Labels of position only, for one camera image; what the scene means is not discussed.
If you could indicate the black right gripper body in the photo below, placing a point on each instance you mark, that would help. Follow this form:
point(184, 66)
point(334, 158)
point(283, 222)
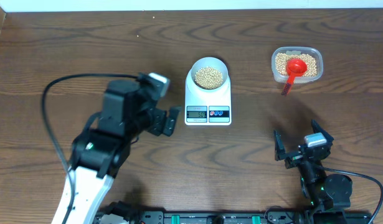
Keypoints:
point(294, 160)

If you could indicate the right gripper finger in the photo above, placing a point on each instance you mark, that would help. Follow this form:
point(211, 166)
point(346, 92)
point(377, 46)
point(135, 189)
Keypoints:
point(280, 152)
point(318, 129)

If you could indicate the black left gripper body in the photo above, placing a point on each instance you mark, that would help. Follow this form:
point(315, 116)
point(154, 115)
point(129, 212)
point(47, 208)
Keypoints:
point(152, 121)

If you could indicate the red plastic measuring scoop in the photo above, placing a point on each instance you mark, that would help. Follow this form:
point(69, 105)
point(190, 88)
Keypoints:
point(295, 68)

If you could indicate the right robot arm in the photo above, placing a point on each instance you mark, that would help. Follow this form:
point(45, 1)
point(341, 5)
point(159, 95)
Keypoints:
point(329, 194)

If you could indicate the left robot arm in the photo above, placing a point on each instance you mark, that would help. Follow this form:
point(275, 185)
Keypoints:
point(98, 152)

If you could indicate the white digital kitchen scale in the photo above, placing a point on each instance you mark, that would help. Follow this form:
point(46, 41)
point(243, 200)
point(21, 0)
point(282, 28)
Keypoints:
point(207, 109)

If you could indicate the soybeans in bowl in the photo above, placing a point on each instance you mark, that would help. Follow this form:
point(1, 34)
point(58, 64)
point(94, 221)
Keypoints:
point(208, 78)

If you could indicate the light grey round bowl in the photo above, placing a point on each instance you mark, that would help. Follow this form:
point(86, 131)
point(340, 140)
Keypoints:
point(209, 62)

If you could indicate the clear plastic soybean container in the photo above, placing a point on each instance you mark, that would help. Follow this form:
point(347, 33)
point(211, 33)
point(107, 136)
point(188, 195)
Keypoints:
point(312, 58)

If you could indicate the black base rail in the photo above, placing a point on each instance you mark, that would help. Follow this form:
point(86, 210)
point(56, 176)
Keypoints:
point(119, 212)

